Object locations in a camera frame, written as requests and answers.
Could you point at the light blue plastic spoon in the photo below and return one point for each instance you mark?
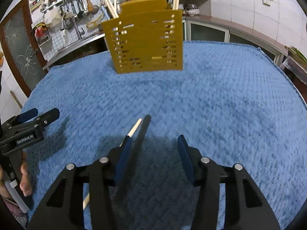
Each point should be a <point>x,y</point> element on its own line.
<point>105,13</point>

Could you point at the person's left hand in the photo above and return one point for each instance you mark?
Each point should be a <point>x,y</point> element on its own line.
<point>24,184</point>

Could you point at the brown glass door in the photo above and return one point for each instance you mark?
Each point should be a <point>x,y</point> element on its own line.
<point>21,50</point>

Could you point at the hanging utensil rack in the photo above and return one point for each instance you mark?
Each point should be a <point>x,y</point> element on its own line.
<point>66,10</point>

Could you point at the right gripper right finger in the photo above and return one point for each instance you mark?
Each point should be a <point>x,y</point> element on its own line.
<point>245,205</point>

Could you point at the steel sink faucet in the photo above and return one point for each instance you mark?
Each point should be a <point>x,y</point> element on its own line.
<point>78,32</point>

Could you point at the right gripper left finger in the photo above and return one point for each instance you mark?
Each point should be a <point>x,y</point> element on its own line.
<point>62,205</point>

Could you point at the blue fleece table cloth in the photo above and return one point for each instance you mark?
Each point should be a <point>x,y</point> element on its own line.
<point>230,101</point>

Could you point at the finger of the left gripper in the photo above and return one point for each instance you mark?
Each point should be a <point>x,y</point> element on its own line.
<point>48,117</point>
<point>26,116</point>

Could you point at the yellow perforated utensil holder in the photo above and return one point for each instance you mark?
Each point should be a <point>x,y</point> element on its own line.
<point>146,36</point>

